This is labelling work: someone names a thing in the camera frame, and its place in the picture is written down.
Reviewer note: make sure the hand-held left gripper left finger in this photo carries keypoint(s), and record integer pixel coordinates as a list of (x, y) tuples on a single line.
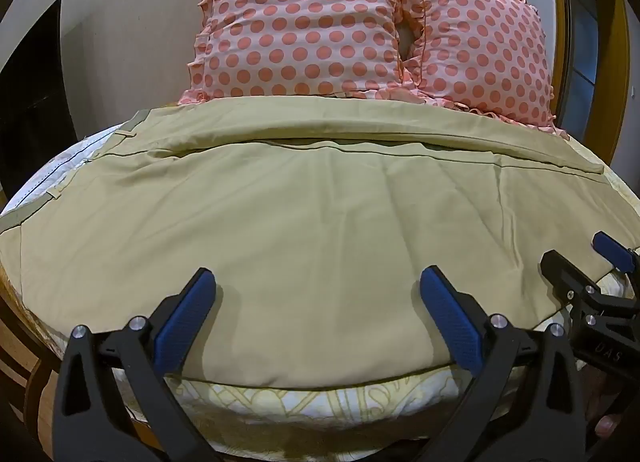
[(184, 322)]

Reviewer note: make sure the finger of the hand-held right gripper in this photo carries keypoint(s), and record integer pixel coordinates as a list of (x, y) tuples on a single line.
[(612, 249), (565, 269)]

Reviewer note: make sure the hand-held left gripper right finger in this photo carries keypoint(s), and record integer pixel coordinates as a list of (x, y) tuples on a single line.
[(452, 322)]

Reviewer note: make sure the tan bed cover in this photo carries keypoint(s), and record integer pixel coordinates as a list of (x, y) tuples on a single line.
[(310, 242)]

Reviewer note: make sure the white yellow patterned bed sheet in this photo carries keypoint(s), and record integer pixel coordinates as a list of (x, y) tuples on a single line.
[(350, 404)]

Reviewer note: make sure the glass door pane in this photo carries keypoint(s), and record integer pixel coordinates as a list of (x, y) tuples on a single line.
[(585, 41)]

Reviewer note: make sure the small pink polka dot pillow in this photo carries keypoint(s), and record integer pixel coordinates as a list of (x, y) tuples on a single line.
[(480, 46)]

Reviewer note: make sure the dark cabinet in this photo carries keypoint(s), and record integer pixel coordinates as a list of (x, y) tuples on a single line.
[(35, 116)]

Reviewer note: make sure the large pink polka dot pillow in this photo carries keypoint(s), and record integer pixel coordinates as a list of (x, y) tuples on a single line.
[(305, 26)]

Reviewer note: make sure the wooden bed frame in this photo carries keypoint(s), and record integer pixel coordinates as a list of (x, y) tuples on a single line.
[(20, 357)]

